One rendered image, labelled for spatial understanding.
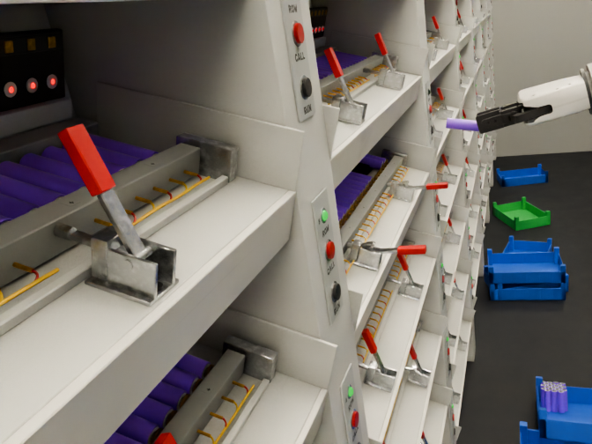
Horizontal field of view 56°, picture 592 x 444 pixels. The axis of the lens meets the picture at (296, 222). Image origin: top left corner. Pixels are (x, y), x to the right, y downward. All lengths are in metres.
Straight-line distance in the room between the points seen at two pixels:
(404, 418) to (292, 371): 0.56
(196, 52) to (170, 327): 0.24
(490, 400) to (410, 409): 0.94
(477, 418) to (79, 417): 1.75
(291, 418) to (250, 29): 0.32
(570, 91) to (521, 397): 1.27
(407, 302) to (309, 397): 0.54
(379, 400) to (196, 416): 0.40
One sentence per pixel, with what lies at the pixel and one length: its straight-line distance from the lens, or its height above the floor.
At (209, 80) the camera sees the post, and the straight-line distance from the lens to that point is 0.45.
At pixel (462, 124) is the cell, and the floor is 1.04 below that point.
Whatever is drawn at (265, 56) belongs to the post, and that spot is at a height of 1.23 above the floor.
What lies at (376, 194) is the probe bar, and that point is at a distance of 0.91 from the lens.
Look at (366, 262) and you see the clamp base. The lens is 0.73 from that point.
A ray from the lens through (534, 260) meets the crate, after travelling 2.72.
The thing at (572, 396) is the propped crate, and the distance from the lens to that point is 2.02.
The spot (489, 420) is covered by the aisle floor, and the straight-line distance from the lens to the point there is 1.94.
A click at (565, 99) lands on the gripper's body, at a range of 0.98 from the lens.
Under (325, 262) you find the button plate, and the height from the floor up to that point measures 1.04.
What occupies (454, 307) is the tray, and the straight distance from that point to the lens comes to 1.79.
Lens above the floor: 1.24
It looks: 19 degrees down
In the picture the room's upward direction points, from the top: 9 degrees counter-clockwise
